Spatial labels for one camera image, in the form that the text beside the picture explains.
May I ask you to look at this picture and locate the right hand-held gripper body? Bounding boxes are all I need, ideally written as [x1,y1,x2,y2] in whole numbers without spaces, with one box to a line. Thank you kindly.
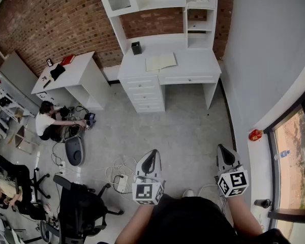
[215,164,249,198]

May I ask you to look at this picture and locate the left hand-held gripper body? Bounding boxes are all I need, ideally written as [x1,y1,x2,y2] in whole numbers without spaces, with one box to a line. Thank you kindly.
[131,171,166,206]

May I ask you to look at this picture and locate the teal cover notebook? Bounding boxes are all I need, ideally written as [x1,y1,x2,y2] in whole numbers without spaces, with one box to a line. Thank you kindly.
[145,51,178,73]

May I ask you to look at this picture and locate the person's left forearm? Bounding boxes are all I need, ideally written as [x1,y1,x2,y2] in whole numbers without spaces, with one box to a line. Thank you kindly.
[115,199,163,244]

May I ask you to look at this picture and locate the person's right forearm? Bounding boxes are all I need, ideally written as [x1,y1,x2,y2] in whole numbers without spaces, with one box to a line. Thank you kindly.
[226,196,264,236]

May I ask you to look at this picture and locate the white power adapter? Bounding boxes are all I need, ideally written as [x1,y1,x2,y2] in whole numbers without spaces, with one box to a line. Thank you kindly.
[116,174,129,194]

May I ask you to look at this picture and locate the red ornament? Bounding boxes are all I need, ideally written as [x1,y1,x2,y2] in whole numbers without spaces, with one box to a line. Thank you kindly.
[248,129,264,142]

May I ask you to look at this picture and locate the black bottle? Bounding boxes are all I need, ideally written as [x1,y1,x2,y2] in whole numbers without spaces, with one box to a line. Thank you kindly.
[254,199,273,208]

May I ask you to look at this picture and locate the clear water bottle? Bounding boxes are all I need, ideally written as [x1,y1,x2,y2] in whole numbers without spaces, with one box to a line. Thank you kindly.
[274,150,291,160]

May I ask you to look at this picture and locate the person's black clothing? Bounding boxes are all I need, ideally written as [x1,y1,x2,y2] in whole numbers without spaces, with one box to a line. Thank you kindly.
[98,194,298,244]

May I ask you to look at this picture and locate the grey oval shell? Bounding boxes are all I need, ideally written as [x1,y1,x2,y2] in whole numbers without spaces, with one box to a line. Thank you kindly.
[65,136,86,167]

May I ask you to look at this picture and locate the black office chair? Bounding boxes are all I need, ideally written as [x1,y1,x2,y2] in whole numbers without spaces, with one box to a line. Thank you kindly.
[52,174,125,244]

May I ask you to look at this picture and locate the pile of black electronics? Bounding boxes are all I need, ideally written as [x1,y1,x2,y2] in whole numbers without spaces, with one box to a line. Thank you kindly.
[58,105,97,139]

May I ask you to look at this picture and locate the white desk with hutch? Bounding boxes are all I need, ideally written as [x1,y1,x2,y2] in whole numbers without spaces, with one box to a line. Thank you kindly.
[95,0,222,114]

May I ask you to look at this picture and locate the black swivel chair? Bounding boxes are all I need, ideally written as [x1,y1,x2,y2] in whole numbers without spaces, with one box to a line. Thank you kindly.
[0,151,51,203]

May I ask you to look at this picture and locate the white side table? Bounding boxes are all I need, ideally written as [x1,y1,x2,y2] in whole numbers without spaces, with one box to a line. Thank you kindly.
[30,51,105,111]

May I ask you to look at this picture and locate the black square pen holder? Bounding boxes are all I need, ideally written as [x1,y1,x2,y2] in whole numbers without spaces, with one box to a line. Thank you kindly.
[131,41,142,55]

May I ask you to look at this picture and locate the black cloth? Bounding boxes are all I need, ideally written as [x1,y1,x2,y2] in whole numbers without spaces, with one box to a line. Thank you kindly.
[49,64,66,81]

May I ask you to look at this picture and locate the red box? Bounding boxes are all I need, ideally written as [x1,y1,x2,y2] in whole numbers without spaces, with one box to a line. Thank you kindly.
[60,55,75,66]

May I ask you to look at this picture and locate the grey panel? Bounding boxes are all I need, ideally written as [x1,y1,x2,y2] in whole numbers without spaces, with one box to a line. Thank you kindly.
[0,51,43,106]

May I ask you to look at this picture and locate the white cable tangle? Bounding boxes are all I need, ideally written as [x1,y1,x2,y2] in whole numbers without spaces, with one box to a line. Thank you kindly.
[105,156,143,195]

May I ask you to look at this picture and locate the dark window frame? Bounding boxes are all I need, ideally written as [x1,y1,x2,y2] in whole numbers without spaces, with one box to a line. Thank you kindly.
[265,93,305,244]

